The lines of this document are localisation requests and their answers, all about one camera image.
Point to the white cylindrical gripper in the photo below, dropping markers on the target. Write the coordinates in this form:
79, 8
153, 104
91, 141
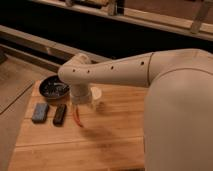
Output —
80, 94

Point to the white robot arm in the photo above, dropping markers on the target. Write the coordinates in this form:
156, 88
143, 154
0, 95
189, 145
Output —
178, 108

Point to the white cup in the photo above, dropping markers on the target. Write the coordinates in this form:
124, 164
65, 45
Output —
96, 93

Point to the black frying pan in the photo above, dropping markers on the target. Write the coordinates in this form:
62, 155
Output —
52, 88

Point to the blue sponge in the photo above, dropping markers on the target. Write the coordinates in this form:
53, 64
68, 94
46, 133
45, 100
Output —
40, 113

